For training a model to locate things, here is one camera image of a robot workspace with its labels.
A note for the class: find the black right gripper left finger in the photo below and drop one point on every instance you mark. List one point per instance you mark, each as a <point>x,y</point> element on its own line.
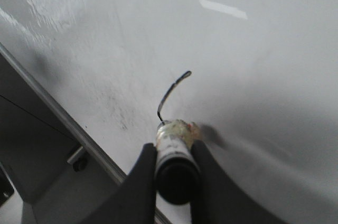
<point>135,199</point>

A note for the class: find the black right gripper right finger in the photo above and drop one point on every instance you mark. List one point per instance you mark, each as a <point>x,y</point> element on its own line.
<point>219,199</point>

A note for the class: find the white black whiteboard marker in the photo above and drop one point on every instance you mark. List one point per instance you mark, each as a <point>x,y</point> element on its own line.
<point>177,175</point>

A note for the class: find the red round magnet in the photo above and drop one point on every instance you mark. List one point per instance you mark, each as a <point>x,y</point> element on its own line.
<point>188,132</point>

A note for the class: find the white whiteboard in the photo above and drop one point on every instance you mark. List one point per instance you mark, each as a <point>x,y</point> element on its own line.
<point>264,82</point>

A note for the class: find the grey metal bracket with bolt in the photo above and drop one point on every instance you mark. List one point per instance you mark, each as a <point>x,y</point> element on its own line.
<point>77,159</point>

